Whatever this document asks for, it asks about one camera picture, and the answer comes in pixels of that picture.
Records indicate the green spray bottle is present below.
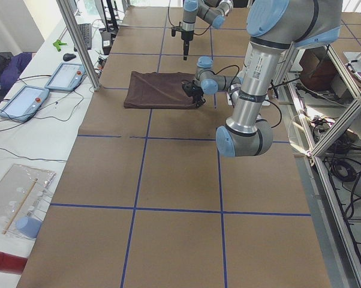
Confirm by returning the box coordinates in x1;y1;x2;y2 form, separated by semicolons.
53;39;67;52

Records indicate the bundle of black cables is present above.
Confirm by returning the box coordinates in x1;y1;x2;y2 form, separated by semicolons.
321;131;361;217

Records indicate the person in dark clothes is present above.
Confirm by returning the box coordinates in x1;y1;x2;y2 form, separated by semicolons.
0;52;32;97

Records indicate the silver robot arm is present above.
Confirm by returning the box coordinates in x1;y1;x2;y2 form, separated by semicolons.
172;0;234;61
182;1;342;157

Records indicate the clear plastic rack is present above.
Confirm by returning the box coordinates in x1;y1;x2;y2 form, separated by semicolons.
0;164;56;239

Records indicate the far blue teach pendant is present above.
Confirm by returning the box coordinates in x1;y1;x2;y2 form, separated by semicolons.
45;62;86;92

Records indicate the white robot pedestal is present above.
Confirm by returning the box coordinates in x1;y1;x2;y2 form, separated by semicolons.
227;43;275;105

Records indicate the aluminium side frame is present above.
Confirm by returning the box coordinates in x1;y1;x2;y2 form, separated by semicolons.
270;29;361;288

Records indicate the aluminium frame post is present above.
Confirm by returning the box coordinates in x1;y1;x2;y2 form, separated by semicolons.
56;0;101;91

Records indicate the red cylinder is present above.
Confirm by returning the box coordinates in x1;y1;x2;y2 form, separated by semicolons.
0;251;28;275

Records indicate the blue teach pendant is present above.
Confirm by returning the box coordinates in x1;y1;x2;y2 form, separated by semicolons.
0;85;50;122
45;62;86;92

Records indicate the brown t-shirt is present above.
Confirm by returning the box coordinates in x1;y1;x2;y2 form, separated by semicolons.
124;71;197;109

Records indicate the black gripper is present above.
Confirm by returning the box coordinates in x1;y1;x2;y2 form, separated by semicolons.
182;80;206;108
181;30;193;61

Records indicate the light blue plastic cup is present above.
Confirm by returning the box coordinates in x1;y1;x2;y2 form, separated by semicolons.
16;216;42;239

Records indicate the black keyboard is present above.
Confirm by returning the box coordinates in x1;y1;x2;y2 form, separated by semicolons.
77;23;92;50

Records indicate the near blue teach pendant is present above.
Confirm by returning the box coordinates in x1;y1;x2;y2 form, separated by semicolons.
0;85;50;122

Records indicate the black computer mouse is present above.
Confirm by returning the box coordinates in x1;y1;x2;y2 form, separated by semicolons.
62;53;76;62

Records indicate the wooden stick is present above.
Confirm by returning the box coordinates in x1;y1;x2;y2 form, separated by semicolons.
2;178;38;235

